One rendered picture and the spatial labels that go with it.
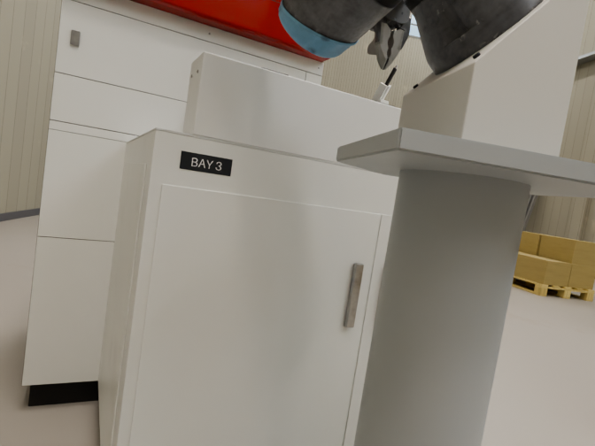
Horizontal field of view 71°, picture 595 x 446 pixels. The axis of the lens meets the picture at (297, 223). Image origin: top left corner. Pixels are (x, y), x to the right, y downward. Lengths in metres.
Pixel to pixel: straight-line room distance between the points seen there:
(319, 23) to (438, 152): 0.31
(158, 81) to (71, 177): 0.38
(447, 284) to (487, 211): 0.09
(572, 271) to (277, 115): 5.20
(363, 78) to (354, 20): 10.84
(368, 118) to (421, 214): 0.41
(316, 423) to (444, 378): 0.50
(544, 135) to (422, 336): 0.26
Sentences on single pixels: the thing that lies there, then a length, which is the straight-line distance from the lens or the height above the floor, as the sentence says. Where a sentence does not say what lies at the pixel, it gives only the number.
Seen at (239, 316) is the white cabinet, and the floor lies 0.50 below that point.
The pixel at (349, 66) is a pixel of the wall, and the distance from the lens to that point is 11.41.
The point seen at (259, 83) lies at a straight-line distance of 0.79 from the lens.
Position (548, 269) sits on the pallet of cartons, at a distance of 5.51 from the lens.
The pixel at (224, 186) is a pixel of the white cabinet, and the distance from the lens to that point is 0.75.
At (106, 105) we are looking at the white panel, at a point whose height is 0.91.
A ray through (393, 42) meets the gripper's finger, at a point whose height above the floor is 1.10.
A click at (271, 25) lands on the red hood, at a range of 1.47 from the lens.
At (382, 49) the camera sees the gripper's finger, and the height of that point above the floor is 1.08.
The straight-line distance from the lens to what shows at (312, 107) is 0.82.
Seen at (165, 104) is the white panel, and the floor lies 0.95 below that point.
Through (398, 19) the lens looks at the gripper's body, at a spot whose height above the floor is 1.15.
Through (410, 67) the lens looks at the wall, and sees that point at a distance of 11.99.
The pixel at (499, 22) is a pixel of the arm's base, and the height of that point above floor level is 0.97.
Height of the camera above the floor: 0.75
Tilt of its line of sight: 4 degrees down
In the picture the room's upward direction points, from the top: 9 degrees clockwise
